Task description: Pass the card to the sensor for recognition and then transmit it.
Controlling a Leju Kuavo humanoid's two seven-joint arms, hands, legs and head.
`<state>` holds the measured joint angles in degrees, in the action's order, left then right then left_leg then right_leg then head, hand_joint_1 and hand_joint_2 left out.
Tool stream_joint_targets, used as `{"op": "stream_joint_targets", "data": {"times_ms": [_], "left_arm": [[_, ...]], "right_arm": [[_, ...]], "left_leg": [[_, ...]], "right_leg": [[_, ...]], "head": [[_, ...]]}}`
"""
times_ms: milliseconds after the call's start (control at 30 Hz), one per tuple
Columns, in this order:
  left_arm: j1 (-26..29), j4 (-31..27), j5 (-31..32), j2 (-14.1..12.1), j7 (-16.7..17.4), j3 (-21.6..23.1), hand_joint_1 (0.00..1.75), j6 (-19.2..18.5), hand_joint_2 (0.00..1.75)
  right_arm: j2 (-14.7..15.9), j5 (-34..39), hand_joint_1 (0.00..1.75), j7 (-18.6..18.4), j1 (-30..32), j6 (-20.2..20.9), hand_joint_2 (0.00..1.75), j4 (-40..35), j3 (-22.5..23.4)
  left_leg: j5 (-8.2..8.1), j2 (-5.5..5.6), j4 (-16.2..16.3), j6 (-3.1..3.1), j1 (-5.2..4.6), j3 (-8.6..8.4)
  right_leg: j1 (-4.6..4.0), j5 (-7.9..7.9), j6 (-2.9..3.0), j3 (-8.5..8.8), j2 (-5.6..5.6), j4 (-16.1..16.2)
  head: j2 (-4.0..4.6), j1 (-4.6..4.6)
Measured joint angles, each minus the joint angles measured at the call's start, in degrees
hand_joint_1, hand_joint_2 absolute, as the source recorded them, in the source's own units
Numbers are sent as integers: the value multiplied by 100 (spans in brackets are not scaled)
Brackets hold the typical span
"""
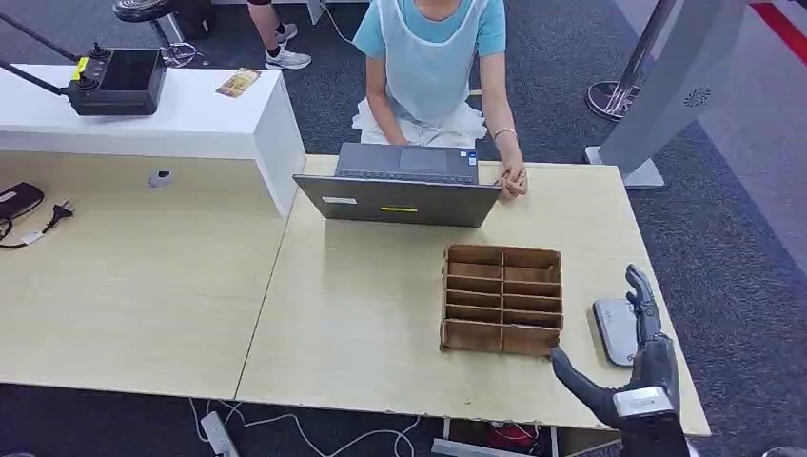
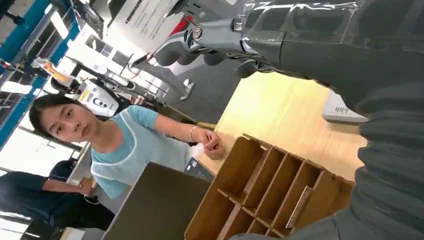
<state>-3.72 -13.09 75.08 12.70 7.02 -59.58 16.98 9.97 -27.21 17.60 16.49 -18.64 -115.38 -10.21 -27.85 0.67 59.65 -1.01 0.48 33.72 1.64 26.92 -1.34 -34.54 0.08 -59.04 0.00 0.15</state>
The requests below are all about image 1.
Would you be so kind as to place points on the grey metal bar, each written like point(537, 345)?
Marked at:
point(473, 449)

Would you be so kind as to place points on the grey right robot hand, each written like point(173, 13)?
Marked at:
point(652, 366)

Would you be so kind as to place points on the seated person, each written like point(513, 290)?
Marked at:
point(435, 69)

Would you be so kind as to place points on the white power strip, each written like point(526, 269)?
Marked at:
point(219, 435)

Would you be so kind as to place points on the grey kiosk stand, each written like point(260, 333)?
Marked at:
point(668, 94)

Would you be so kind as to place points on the black remote controller with antennas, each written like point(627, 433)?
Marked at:
point(120, 82)

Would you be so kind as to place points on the grey laptop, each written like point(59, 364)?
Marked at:
point(403, 198)

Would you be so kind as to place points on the person's right hand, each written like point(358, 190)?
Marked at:
point(400, 141)

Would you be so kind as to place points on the white raised counter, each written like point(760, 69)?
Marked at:
point(189, 120)

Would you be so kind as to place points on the black round stool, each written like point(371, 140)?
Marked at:
point(142, 9)

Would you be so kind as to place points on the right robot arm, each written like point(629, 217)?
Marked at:
point(655, 438)

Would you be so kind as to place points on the grey card reader device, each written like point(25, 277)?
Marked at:
point(616, 331)

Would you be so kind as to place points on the red object under desk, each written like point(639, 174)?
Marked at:
point(509, 436)

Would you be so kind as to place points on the yellow printed card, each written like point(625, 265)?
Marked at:
point(238, 82)

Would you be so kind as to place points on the wooden compartment box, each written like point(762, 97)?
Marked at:
point(502, 299)

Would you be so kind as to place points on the standing person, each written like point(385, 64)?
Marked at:
point(277, 38)

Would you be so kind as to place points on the chrome stanchion post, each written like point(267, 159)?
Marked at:
point(621, 85)

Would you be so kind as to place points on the small grey round puck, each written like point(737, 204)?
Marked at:
point(160, 179)

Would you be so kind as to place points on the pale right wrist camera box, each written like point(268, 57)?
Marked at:
point(643, 402)

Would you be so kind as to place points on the person's left hand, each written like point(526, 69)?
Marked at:
point(514, 176)

